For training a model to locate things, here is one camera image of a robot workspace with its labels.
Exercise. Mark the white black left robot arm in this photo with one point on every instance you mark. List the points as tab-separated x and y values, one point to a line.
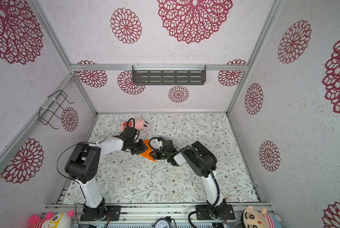
83	164

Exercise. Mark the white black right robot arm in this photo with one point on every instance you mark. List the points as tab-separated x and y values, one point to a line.
201	161

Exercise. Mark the grey wall shelf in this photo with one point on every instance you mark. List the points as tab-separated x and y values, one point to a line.
169	76

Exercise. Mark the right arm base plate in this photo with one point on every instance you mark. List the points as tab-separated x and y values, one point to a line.
220	212

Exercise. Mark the pink white plush toy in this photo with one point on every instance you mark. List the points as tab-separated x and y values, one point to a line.
60	220

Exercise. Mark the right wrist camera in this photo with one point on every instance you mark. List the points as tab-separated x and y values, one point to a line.
168	147

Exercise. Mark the orange square paper sheet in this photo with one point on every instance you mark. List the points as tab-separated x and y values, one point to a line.
146	154

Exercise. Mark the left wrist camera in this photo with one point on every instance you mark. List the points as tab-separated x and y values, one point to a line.
130	133

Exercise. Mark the black wire wall rack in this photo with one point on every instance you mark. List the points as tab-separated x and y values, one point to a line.
47	113

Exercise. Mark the round gauge clock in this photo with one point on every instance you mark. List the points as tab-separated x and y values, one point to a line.
163	223

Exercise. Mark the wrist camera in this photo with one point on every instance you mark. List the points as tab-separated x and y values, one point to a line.
168	147
130	133

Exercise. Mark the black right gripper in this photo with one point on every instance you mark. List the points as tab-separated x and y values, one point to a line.
155	156

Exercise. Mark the pink pig plush toy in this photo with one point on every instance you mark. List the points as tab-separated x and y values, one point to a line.
138	124

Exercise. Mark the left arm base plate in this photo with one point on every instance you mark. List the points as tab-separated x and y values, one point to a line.
103	213

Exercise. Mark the boy face plush toy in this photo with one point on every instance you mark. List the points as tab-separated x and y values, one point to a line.
253	219

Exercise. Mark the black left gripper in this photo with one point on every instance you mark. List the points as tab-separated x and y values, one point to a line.
143	147

